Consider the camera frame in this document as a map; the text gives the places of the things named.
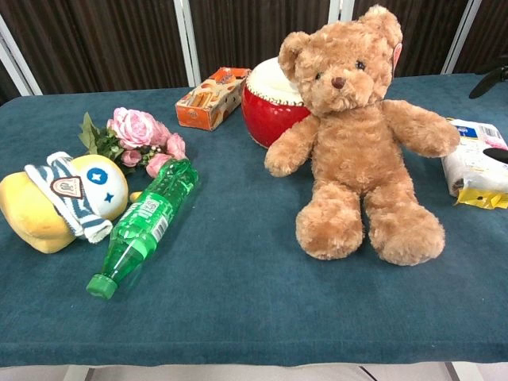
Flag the red drum with cream skin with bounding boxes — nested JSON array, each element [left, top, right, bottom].
[[241, 56, 313, 149]]

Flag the yellow plush toy striped scarf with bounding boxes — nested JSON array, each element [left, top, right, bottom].
[[0, 152, 143, 254]]

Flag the pink artificial rose bouquet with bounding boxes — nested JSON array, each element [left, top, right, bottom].
[[78, 106, 187, 178]]

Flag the teal blue tablecloth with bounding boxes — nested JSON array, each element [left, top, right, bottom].
[[0, 73, 508, 368]]

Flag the white tissue pack yellow ends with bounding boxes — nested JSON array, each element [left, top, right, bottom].
[[441, 117, 508, 210]]

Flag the brown teddy bear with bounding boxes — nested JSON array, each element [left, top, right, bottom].
[[264, 4, 461, 267]]

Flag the orange biscuit box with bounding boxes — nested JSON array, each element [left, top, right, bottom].
[[175, 66, 252, 132]]

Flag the green plastic bottle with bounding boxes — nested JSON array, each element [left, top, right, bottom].
[[86, 157, 200, 299]]

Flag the dark folding screen white frame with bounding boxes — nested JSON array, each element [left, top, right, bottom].
[[0, 0, 508, 105]]

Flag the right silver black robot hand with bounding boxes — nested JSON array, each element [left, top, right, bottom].
[[468, 65, 508, 164]]

